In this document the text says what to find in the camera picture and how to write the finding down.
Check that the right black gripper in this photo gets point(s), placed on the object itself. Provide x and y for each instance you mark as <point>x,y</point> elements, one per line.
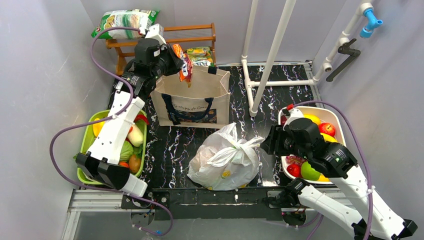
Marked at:
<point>269,142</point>

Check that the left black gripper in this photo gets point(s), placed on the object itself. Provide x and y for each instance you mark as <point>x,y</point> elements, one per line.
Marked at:
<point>175,62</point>

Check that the orange red snack bag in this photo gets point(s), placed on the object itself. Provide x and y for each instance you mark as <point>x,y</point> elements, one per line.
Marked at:
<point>186,70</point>

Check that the white plastic grocery bag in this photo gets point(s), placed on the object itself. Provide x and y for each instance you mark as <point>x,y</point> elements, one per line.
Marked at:
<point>224,161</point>

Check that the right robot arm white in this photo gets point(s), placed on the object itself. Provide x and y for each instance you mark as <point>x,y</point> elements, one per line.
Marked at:
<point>370,218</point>

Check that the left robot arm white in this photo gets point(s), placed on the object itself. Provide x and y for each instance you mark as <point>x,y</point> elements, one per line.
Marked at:
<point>101,161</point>

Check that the red grapes bunch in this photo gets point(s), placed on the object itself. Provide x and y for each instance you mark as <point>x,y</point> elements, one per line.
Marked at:
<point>294,160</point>

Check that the small red fruit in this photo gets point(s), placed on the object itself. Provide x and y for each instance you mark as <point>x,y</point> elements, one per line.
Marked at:
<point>294,170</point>

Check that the yellow green snack bag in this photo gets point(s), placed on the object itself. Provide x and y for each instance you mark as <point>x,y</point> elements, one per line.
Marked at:
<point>201,56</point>

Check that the large green chips bag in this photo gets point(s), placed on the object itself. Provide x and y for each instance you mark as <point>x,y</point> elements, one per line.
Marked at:
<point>134,18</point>

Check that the wooden shelf rack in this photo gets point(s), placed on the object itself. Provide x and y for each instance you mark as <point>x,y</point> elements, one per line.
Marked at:
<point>175,34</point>

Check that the yellow mango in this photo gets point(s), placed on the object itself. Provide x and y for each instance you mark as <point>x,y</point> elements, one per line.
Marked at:
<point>313,118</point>

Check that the yellow banana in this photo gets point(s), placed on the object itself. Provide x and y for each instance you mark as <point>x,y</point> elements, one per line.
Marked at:
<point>328,138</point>

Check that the red apple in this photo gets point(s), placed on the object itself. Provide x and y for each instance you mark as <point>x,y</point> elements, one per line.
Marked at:
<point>327,128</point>

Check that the red chili pepper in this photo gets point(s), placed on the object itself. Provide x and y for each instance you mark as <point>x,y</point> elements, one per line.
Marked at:
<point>141,117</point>

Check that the beige canvas tote bag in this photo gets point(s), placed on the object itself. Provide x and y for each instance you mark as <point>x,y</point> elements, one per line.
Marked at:
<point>201,103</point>

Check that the white fruit basket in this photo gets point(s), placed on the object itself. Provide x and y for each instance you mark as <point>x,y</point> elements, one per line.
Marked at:
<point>326,116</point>

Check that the white daikon radish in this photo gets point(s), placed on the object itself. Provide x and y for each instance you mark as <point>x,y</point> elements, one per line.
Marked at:
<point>135,136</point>

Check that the yellow bell pepper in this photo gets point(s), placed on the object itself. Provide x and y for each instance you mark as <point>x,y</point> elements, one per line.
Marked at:
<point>97,127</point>

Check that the green cabbage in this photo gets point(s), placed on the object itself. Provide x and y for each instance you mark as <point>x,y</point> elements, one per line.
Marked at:
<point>126,152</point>

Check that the green vegetable basket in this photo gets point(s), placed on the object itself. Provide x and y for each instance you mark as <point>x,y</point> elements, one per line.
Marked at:
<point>89,139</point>

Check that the brown kiwi potato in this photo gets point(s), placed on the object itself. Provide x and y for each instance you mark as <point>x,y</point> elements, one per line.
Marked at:
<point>134,164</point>

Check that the blue pipe fitting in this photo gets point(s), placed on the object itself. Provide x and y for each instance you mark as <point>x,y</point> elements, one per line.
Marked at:
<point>372,24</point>

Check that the metal base frame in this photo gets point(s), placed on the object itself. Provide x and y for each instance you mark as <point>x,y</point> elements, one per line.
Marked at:
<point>194,214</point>

